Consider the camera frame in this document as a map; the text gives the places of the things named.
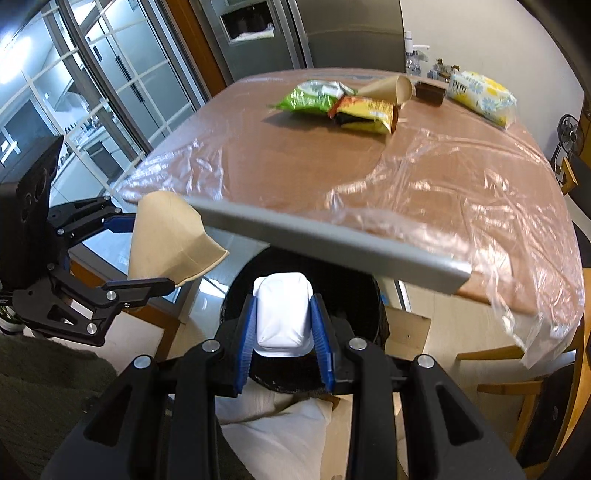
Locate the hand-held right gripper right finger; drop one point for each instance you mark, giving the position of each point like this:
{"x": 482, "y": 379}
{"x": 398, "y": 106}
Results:
{"x": 321, "y": 337}

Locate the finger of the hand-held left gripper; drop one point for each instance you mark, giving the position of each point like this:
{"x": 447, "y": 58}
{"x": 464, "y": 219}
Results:
{"x": 120, "y": 224}
{"x": 138, "y": 288}

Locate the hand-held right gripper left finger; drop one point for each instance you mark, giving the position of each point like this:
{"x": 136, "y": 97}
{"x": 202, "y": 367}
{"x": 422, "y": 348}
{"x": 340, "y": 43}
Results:
{"x": 247, "y": 332}

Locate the white plastic container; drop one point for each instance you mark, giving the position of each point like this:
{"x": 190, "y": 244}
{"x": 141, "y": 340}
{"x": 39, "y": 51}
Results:
{"x": 281, "y": 314}

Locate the brown paper cone cup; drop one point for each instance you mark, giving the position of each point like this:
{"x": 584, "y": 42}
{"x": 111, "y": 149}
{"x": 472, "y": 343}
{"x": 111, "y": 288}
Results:
{"x": 388, "y": 87}
{"x": 171, "y": 240}

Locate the black trash bin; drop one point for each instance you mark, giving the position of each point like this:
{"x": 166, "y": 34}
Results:
{"x": 346, "y": 286}

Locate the long grey board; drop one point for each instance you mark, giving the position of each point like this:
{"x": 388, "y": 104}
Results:
{"x": 323, "y": 240}

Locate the white cloth bag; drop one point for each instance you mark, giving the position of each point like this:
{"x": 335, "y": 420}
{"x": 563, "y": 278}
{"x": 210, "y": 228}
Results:
{"x": 277, "y": 438}

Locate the glass sliding door white grid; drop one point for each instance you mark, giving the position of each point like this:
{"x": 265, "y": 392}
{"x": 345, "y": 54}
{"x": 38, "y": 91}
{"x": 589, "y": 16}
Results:
{"x": 83, "y": 101}

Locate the dark green cloth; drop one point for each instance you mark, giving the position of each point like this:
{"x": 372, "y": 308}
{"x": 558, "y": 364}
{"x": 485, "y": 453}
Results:
{"x": 37, "y": 392}

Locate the grey double-door refrigerator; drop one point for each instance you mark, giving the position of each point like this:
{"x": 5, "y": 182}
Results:
{"x": 124, "y": 69}

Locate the clear plastic table cover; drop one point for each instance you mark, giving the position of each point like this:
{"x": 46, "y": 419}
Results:
{"x": 438, "y": 184}

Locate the green snack bag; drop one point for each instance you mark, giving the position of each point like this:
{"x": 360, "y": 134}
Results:
{"x": 304, "y": 99}

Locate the white cloth in dispenser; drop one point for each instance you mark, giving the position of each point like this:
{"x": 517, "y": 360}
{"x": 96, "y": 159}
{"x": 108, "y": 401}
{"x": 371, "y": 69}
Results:
{"x": 251, "y": 36}

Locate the orange black snack bag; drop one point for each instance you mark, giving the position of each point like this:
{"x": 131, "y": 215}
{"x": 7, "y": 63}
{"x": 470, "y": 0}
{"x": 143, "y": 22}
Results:
{"x": 364, "y": 110}

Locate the dark brown tray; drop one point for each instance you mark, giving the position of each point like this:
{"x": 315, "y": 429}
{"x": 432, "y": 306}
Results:
{"x": 429, "y": 92}

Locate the yellow flowered tissue pack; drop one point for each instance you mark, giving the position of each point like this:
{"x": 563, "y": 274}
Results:
{"x": 485, "y": 97}

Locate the stainless steel refrigerator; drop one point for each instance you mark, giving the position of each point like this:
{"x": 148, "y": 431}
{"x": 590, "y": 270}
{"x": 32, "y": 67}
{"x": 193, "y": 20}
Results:
{"x": 351, "y": 37}

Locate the black standing fan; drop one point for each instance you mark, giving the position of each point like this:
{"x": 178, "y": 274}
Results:
{"x": 568, "y": 131}

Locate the wooden door frame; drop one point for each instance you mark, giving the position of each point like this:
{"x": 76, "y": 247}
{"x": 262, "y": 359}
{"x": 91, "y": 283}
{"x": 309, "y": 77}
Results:
{"x": 198, "y": 46}

